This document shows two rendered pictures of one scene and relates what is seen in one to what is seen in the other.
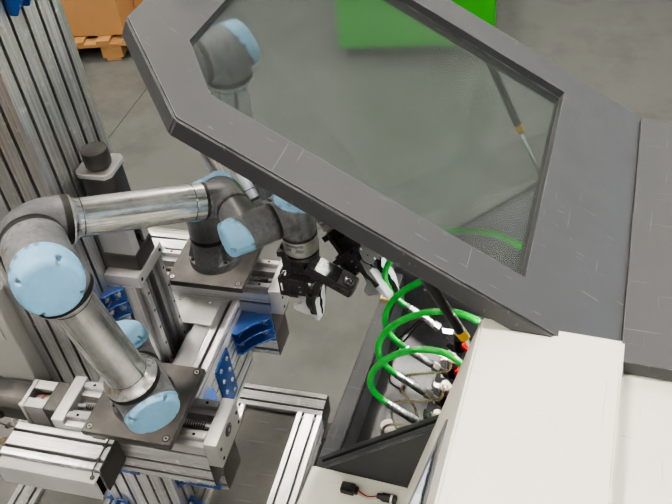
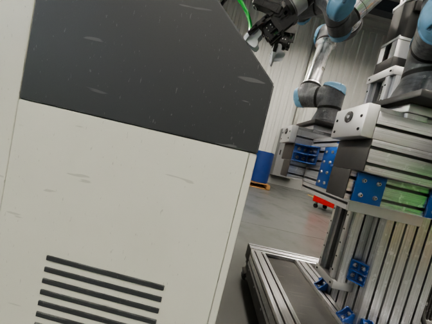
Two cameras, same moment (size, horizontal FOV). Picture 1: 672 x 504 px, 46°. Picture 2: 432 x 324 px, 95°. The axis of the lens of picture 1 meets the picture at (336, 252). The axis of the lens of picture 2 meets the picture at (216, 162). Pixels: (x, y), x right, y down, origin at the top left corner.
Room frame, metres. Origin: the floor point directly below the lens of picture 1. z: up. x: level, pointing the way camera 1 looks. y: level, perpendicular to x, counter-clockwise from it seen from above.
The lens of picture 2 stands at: (2.05, -0.40, 0.78)
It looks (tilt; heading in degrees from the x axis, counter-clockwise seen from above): 4 degrees down; 159
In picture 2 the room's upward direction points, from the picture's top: 13 degrees clockwise
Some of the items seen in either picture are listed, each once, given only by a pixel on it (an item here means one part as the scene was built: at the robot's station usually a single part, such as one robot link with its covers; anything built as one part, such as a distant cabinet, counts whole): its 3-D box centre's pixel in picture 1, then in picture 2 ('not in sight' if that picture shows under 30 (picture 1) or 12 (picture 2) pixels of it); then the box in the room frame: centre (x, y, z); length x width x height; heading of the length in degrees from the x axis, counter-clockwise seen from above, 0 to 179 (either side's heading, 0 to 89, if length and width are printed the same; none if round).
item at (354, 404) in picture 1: (368, 375); not in sight; (1.32, -0.04, 0.87); 0.62 x 0.04 x 0.16; 157
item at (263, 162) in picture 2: not in sight; (249, 166); (-3.03, 2.58, 0.51); 1.20 x 0.85 x 1.02; 69
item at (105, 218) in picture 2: not in sight; (153, 228); (1.22, -0.29, 0.39); 0.70 x 0.58 x 0.79; 157
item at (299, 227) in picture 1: (294, 212); not in sight; (1.24, 0.07, 1.51); 0.09 x 0.08 x 0.11; 114
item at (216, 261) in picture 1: (213, 243); (422, 91); (1.67, 0.33, 1.09); 0.15 x 0.15 x 0.10
